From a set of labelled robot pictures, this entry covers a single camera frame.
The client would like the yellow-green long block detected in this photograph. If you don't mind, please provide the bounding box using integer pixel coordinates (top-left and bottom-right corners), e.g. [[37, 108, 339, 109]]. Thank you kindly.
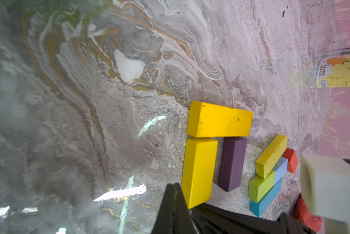
[[255, 134, 288, 179]]

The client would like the red snack bag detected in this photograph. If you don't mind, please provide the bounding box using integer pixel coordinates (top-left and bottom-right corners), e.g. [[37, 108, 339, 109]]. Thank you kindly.
[[293, 194, 323, 233]]

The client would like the teal block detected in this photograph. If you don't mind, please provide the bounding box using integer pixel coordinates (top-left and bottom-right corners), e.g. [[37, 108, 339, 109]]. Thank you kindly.
[[250, 179, 282, 217]]

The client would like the long yellow block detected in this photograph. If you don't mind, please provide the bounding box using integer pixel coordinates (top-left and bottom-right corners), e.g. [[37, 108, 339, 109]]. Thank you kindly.
[[187, 101, 253, 137]]

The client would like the purple block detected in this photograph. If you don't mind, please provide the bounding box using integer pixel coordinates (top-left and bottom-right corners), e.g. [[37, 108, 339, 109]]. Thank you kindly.
[[218, 137, 248, 192]]

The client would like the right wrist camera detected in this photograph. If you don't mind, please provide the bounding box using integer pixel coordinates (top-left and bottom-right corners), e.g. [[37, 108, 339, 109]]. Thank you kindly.
[[300, 155, 350, 234]]

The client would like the light blue block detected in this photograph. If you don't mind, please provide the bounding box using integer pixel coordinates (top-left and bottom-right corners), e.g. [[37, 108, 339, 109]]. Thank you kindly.
[[273, 157, 288, 185]]

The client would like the lime green block right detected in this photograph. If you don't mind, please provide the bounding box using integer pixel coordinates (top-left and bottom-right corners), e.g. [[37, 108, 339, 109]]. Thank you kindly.
[[248, 170, 275, 203]]

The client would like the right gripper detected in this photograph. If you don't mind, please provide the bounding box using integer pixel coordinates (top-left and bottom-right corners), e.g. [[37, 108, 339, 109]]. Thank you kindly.
[[191, 203, 309, 234]]

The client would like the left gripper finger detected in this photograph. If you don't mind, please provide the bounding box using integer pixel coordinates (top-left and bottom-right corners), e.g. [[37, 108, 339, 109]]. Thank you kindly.
[[152, 183, 196, 234]]

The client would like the yellow white can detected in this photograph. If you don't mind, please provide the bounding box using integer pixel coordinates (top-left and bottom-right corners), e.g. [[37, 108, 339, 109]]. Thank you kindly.
[[316, 54, 350, 88]]

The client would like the short yellow block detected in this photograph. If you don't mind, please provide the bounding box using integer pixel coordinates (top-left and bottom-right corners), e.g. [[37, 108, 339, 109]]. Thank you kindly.
[[181, 138, 218, 209]]

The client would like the red block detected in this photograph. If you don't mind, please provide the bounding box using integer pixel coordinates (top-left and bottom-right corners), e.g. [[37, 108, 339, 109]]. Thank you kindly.
[[282, 148, 298, 174]]

